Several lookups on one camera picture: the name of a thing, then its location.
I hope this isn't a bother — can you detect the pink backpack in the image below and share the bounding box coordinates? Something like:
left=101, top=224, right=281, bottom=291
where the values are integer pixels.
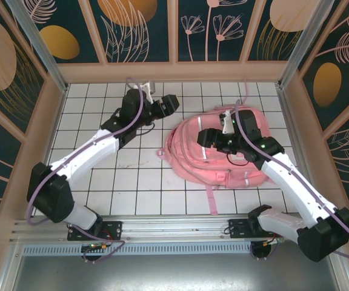
left=157, top=79, right=271, bottom=216

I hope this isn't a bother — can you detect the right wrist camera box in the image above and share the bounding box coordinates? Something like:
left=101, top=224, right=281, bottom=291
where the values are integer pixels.
left=219, top=110, right=234, bottom=135

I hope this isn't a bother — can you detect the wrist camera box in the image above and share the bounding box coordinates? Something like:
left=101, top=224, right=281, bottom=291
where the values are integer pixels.
left=138, top=81, right=157, bottom=95
left=219, top=110, right=234, bottom=135

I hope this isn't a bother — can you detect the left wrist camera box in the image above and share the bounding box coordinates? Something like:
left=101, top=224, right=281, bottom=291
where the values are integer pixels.
left=138, top=81, right=157, bottom=95

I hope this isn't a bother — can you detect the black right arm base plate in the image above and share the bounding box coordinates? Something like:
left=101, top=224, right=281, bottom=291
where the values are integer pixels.
left=228, top=218, right=256, bottom=242

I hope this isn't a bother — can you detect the aluminium mounting rail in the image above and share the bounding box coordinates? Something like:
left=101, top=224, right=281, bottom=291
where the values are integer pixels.
left=9, top=214, right=344, bottom=243

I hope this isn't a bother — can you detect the grey slotted cable duct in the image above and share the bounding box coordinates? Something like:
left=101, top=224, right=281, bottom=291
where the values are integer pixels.
left=21, top=243, right=256, bottom=257

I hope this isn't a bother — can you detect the aluminium corner post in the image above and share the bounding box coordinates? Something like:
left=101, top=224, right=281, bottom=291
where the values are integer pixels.
left=279, top=0, right=336, bottom=89
left=6, top=0, right=70, bottom=93

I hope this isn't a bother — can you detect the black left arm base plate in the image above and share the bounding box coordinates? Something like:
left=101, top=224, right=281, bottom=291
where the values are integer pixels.
left=67, top=220, right=124, bottom=242

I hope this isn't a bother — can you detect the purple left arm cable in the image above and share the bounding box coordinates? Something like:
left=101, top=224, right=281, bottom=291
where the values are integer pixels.
left=25, top=77, right=144, bottom=264

